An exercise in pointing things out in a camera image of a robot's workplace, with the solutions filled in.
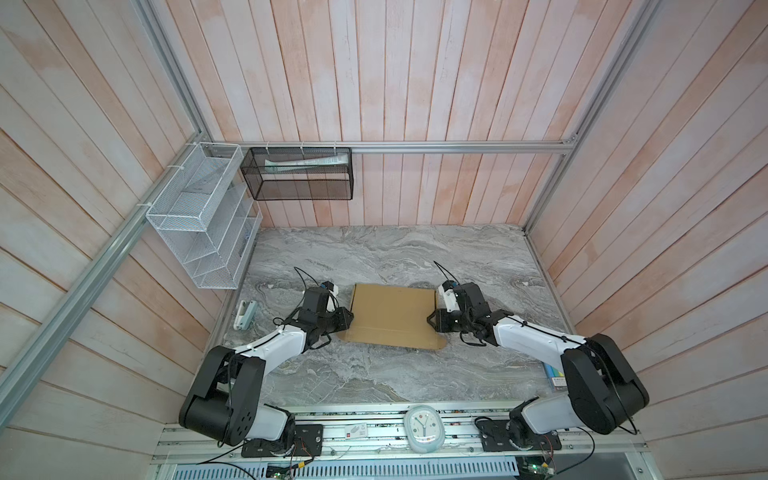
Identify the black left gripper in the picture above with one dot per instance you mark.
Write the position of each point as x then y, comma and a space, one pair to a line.
343, 320

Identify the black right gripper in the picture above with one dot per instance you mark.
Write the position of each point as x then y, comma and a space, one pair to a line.
439, 320

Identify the brown cardboard box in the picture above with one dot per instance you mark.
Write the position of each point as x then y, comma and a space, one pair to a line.
393, 316

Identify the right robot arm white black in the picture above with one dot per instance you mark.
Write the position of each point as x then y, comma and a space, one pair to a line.
602, 389

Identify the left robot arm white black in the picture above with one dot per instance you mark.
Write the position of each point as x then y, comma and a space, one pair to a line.
223, 402

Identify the white small stapler device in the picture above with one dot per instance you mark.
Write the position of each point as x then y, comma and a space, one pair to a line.
244, 315

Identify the coloured marker pen pack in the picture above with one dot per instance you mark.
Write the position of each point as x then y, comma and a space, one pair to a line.
556, 378

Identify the small white label tag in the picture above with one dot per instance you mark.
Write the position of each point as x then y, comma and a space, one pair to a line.
357, 430

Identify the white round clock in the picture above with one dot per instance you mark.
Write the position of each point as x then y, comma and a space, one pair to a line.
425, 431

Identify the white paper in basket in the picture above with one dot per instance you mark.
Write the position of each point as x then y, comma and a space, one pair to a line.
315, 164

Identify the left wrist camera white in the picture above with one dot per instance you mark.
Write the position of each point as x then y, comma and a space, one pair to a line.
332, 303

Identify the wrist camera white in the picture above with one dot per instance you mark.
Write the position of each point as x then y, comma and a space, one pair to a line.
447, 299
332, 303

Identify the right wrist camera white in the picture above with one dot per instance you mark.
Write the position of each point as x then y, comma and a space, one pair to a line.
447, 299

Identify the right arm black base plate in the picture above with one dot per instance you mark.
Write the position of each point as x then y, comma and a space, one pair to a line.
508, 435

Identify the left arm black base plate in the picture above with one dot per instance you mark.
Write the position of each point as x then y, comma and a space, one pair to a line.
304, 440

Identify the black wire mesh basket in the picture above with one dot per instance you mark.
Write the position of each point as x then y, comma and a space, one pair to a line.
335, 185

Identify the white wire mesh shelf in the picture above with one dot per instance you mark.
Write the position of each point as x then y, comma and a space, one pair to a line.
206, 218

